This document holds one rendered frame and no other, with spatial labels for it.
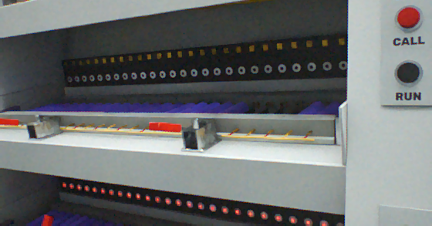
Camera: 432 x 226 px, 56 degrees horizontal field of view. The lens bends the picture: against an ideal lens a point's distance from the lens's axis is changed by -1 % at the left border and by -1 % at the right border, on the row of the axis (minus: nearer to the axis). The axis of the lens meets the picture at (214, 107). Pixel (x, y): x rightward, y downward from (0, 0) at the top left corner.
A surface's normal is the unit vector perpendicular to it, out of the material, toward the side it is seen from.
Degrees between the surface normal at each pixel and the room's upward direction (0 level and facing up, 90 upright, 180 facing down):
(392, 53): 90
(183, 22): 90
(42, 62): 90
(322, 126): 108
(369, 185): 90
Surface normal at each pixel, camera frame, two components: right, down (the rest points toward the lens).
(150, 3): -0.51, 0.25
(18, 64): 0.85, 0.00
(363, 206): -0.52, -0.06
